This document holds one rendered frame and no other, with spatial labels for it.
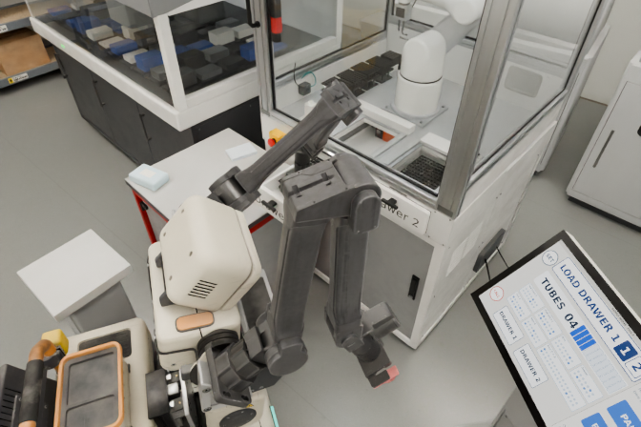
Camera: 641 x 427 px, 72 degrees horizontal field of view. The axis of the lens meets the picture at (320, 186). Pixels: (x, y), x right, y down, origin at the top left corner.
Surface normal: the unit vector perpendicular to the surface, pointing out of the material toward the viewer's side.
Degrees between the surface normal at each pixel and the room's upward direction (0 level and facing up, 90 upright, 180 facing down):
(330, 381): 0
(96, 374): 0
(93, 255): 0
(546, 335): 50
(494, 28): 90
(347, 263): 90
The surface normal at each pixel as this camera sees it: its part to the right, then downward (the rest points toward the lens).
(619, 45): -0.64, 0.50
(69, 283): 0.01, -0.76
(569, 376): -0.75, -0.41
